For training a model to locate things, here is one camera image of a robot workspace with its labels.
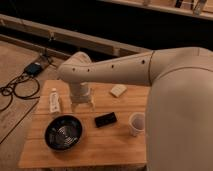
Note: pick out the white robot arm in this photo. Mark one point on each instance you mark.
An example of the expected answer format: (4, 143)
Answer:
(179, 110)

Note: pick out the black bowl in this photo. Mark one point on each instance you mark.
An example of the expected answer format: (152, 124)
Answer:
(63, 132)

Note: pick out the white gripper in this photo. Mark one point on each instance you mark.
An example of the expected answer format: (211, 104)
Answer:
(80, 93)

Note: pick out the white paper cup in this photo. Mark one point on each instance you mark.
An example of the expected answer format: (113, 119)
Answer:
(136, 123)

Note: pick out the black power adapter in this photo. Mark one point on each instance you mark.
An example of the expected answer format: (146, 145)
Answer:
(33, 69)

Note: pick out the white tube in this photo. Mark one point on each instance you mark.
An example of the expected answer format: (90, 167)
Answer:
(54, 102)

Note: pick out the white sponge block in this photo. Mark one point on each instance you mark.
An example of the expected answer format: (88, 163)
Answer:
(118, 90)

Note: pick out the wooden table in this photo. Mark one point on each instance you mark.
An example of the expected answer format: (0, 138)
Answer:
(107, 145)

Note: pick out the black rectangular block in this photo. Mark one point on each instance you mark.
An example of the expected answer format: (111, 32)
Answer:
(105, 119)

